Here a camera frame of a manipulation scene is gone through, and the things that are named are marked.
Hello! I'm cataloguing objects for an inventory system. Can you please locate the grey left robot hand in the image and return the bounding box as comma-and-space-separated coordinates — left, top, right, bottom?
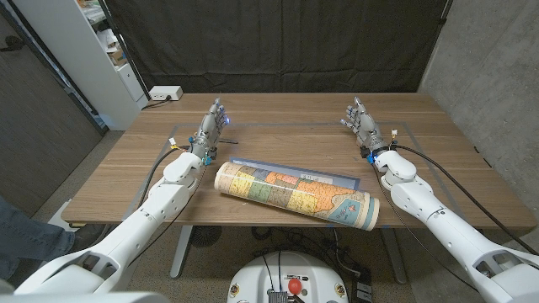
188, 97, 231, 166

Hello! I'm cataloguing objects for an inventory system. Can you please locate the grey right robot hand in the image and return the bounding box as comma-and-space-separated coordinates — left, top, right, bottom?
339, 96, 395, 163

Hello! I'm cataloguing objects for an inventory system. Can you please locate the white power strip box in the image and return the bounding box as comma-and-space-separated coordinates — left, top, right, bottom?
148, 85, 184, 102

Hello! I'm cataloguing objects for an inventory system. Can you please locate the black round floor fan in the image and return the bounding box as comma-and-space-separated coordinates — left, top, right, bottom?
189, 226, 223, 248

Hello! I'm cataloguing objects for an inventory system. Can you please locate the black fabric backdrop curtain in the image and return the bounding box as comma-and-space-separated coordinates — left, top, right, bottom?
103, 0, 454, 94

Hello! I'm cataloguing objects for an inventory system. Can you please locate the black backdrop stand pole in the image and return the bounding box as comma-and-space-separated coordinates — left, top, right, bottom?
97, 0, 152, 101

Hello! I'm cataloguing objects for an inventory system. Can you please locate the small cardboard box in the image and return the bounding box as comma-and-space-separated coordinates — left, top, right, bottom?
107, 45, 128, 67

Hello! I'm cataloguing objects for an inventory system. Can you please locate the grey metal table leg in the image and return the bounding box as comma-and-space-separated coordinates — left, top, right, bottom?
380, 228, 408, 285
169, 226, 195, 279

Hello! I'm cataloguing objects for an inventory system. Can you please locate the white shelf cabinet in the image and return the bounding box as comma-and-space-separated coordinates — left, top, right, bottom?
12, 0, 149, 131

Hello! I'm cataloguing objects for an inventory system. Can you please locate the white robot mobile base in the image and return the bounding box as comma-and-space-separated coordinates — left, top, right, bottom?
227, 251, 350, 303

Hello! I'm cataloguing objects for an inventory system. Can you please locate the dark shoe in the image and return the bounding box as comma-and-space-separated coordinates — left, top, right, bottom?
69, 223, 109, 253

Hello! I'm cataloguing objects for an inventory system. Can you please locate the black power adapter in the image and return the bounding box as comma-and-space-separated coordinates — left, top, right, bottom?
351, 268, 374, 303

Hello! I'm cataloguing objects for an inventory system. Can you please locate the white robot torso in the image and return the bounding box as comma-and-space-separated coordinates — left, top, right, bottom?
0, 277, 169, 303

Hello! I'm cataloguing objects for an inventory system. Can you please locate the person in blue jeans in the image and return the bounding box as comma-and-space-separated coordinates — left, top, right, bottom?
0, 197, 77, 281

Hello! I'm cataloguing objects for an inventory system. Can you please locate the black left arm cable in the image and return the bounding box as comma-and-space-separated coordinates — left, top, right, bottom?
136, 145, 193, 210

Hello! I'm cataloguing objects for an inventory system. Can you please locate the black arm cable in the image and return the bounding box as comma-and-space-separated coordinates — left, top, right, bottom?
136, 145, 193, 210
393, 144, 539, 257

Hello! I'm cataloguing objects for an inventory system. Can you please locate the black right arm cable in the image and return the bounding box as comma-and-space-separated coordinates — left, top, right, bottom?
393, 144, 539, 257

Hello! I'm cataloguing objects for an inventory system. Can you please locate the black door handle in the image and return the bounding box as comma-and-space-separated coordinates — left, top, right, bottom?
0, 35, 25, 54

